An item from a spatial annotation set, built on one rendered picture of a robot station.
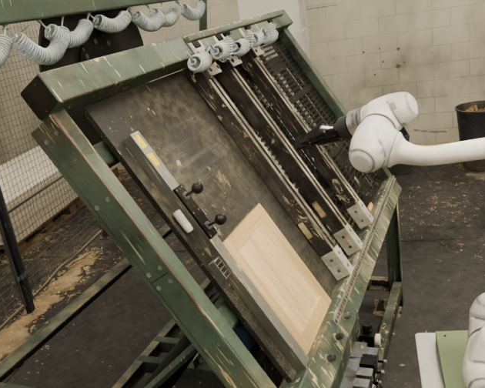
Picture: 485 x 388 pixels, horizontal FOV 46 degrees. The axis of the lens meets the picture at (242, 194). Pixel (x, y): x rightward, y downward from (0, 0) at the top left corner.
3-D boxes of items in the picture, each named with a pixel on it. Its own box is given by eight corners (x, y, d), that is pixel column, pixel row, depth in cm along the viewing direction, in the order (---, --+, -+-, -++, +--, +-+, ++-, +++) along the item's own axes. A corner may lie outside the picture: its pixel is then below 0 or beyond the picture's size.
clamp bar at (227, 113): (336, 282, 241) (383, 259, 229) (166, 52, 231) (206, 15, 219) (341, 272, 249) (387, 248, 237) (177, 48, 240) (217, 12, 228)
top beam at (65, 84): (40, 122, 159) (60, 102, 154) (18, 93, 158) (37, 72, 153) (281, 32, 349) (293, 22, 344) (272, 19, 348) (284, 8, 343)
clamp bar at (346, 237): (347, 258, 261) (392, 235, 249) (191, 45, 251) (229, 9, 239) (352, 248, 269) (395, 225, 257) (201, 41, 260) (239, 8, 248)
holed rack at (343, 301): (336, 326, 214) (337, 326, 213) (332, 320, 213) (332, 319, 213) (395, 178, 355) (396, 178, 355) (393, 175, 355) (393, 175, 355)
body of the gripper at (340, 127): (359, 118, 181) (336, 126, 188) (343, 110, 176) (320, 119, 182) (361, 140, 179) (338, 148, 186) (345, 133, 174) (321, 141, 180)
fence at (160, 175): (296, 372, 190) (306, 367, 188) (122, 141, 182) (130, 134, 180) (300, 362, 194) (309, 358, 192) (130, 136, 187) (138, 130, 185)
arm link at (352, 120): (358, 102, 172) (342, 108, 176) (360, 129, 169) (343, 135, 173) (376, 110, 178) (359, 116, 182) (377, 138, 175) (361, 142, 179)
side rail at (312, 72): (374, 186, 354) (389, 177, 348) (269, 40, 345) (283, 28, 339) (376, 182, 361) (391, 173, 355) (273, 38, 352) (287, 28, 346)
